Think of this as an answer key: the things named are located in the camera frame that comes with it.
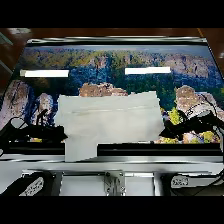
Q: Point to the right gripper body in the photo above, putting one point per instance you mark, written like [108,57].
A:
[171,130]

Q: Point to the pale green shirt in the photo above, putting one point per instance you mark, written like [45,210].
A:
[110,123]

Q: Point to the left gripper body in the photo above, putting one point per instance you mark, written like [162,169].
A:
[55,133]

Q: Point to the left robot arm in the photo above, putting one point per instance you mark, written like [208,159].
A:
[20,133]

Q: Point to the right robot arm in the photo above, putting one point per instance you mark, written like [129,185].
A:
[203,125]

